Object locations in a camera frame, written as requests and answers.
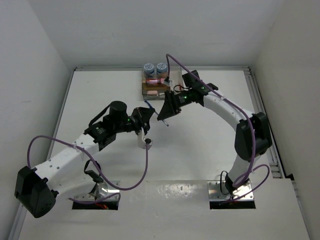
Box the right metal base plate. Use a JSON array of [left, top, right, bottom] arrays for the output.
[[207, 180, 254, 202]]

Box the pink cap glue stick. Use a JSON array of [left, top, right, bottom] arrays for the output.
[[145, 78, 165, 86]]

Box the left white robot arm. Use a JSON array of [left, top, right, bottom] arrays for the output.
[[14, 100, 155, 218]]

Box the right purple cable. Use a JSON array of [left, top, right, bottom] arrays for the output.
[[165, 53, 271, 204]]

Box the metal base plate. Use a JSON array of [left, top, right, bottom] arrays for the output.
[[207, 180, 254, 202], [73, 182, 120, 202]]

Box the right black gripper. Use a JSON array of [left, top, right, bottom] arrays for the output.
[[157, 89, 193, 121]]

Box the transparent tiered desk organizer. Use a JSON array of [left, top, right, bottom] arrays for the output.
[[141, 64, 171, 100]]

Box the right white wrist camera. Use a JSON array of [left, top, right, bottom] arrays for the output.
[[163, 76, 173, 87]]

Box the purple cable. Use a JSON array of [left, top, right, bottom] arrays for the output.
[[165, 53, 271, 204], [26, 134, 150, 205]]

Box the blue tape roll stack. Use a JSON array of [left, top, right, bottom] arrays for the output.
[[142, 63, 155, 79]]

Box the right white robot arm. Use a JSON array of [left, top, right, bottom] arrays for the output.
[[157, 70, 272, 193]]

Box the blue ballpoint pen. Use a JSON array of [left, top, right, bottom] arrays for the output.
[[144, 100, 170, 127]]

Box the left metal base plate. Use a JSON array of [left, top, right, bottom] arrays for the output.
[[73, 182, 120, 202]]

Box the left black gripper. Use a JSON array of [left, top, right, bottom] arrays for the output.
[[114, 106, 155, 137]]

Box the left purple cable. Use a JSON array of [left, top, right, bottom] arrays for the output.
[[26, 134, 150, 205]]

